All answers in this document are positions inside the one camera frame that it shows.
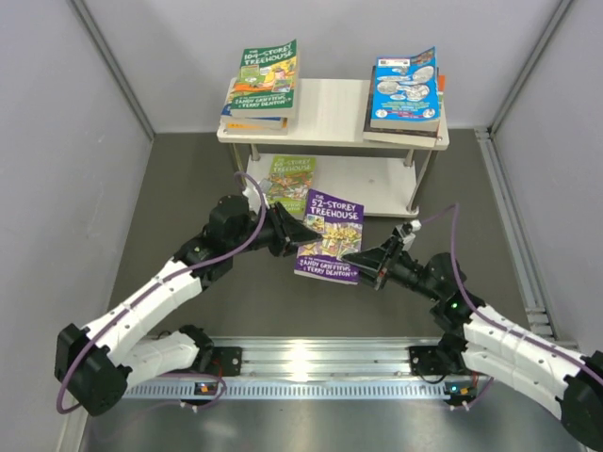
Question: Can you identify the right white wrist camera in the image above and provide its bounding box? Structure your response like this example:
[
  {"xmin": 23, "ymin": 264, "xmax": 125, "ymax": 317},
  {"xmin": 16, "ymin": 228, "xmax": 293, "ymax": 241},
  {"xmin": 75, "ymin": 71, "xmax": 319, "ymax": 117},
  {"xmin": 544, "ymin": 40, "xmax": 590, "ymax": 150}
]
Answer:
[{"xmin": 394, "ymin": 219, "xmax": 422, "ymax": 251}]

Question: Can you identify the aluminium mounting rail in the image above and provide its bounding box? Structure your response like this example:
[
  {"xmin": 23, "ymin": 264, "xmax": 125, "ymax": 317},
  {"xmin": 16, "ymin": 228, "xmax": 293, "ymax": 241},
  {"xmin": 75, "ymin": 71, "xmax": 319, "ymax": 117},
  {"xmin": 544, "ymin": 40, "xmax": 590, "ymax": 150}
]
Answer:
[{"xmin": 126, "ymin": 336, "xmax": 588, "ymax": 381}]

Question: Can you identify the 130-storey treehouse book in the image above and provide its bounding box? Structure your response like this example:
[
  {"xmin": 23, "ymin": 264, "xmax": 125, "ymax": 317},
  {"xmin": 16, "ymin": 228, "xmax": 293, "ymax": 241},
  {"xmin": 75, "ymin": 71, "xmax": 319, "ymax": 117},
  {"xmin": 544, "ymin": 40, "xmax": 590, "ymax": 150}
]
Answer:
[{"xmin": 220, "ymin": 119, "xmax": 289, "ymax": 136}]

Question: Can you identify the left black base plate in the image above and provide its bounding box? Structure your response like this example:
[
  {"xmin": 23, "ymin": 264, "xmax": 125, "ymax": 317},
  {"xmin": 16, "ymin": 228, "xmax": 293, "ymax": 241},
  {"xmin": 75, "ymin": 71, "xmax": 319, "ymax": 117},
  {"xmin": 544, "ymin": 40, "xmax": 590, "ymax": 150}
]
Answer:
[{"xmin": 198, "ymin": 347, "xmax": 243, "ymax": 377}]

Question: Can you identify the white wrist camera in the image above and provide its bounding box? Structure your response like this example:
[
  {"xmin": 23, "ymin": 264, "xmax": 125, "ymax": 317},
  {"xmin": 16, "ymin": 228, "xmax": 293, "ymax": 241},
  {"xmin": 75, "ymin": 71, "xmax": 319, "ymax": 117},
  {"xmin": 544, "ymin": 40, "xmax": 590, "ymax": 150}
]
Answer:
[
  {"xmin": 394, "ymin": 219, "xmax": 422, "ymax": 251},
  {"xmin": 242, "ymin": 175, "xmax": 269, "ymax": 213}
]

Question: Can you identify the green 104-storey treehouse book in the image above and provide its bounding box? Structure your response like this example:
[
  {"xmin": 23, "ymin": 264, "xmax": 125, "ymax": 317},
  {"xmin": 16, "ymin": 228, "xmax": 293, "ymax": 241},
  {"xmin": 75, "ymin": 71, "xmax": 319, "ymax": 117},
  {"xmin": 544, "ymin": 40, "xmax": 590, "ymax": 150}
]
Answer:
[{"xmin": 229, "ymin": 40, "xmax": 300, "ymax": 119}]

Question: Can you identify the purple cartoon book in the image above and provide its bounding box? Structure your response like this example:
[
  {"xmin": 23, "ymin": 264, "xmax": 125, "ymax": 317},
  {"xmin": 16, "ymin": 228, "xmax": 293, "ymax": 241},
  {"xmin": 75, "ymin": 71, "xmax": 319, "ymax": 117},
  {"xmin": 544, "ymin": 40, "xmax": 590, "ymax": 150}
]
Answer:
[{"xmin": 294, "ymin": 189, "xmax": 364, "ymax": 285}]

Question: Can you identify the lime green cartoon book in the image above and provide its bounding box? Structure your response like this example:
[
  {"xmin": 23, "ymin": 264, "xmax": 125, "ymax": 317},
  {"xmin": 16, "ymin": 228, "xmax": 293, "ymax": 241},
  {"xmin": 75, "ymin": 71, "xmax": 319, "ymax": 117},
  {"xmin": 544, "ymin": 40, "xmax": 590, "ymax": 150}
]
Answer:
[{"xmin": 263, "ymin": 155, "xmax": 316, "ymax": 219}]

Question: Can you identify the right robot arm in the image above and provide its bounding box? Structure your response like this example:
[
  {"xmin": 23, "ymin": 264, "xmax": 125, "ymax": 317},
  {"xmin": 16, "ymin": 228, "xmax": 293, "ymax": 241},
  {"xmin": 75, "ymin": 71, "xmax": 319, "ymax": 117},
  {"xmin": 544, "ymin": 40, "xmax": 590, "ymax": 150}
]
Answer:
[{"xmin": 343, "ymin": 236, "xmax": 602, "ymax": 451}]

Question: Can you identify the dark tale of cities book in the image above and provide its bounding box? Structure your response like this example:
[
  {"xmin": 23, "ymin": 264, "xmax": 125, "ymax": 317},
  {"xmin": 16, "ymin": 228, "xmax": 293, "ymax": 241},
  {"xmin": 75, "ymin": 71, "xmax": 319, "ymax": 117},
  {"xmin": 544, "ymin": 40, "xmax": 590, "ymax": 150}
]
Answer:
[{"xmin": 363, "ymin": 65, "xmax": 441, "ymax": 145}]

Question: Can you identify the blue 91-storey treehouse book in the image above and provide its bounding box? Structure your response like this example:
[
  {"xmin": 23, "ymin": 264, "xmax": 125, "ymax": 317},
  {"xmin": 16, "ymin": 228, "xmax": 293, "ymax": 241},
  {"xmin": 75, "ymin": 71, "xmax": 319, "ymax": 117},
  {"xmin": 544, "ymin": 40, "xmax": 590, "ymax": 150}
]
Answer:
[{"xmin": 220, "ymin": 77, "xmax": 284, "ymax": 121}]

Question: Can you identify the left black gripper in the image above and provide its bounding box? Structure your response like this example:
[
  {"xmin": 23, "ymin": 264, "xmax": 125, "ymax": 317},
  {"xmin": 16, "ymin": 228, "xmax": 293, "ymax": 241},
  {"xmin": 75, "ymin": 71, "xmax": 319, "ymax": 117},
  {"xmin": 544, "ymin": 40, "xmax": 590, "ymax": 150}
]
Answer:
[{"xmin": 228, "ymin": 200, "xmax": 320, "ymax": 256}]

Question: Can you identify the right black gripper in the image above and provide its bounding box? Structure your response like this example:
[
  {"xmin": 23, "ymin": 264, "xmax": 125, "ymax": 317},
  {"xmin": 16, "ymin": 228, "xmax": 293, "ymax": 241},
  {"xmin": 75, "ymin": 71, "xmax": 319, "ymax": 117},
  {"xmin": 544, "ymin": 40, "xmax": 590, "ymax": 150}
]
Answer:
[{"xmin": 342, "ymin": 235, "xmax": 442, "ymax": 301}]

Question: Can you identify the light blue storey treehouse book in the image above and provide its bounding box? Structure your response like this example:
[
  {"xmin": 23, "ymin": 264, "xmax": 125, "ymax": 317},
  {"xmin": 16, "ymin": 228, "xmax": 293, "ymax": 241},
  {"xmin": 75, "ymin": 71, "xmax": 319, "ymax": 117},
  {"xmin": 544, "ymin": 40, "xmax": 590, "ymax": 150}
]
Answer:
[{"xmin": 369, "ymin": 46, "xmax": 441, "ymax": 134}]

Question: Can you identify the white two-tier wooden shelf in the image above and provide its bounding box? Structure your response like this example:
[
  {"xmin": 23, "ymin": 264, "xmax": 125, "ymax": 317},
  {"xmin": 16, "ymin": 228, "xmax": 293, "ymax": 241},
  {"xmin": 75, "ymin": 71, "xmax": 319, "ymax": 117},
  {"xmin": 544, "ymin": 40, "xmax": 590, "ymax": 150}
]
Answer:
[{"xmin": 217, "ymin": 79, "xmax": 449, "ymax": 218}]

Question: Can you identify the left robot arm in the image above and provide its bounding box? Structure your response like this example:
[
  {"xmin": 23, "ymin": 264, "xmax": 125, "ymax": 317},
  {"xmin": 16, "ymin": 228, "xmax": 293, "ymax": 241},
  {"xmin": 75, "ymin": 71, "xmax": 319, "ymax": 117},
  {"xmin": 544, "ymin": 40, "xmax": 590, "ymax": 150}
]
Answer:
[{"xmin": 54, "ymin": 195, "xmax": 320, "ymax": 416}]

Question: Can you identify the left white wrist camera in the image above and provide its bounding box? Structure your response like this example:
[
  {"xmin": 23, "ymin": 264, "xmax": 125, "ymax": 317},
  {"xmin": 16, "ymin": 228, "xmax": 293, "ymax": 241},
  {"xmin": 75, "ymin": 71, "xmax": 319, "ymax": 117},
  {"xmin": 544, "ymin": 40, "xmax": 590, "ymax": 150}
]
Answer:
[{"xmin": 242, "ymin": 175, "xmax": 269, "ymax": 213}]

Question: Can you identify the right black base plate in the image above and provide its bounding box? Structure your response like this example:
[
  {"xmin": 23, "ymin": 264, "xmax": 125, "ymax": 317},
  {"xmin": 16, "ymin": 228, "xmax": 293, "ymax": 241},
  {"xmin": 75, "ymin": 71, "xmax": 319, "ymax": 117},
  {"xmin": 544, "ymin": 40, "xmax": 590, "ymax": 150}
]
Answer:
[{"xmin": 408, "ymin": 346, "xmax": 470, "ymax": 381}]

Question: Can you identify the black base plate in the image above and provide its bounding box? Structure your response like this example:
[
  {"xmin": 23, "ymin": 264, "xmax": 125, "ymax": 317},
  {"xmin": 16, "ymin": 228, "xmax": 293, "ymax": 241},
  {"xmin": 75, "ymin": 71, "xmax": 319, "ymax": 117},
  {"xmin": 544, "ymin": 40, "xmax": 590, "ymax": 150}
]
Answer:
[
  {"xmin": 408, "ymin": 346, "xmax": 470, "ymax": 381},
  {"xmin": 198, "ymin": 347, "xmax": 243, "ymax": 377}
]

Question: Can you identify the slotted grey cable duct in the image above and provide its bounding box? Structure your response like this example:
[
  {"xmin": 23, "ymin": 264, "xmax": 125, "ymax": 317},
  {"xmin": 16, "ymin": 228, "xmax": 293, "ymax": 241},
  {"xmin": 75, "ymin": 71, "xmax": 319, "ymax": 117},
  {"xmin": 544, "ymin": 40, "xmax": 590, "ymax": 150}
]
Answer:
[{"xmin": 123, "ymin": 379, "xmax": 477, "ymax": 400}]

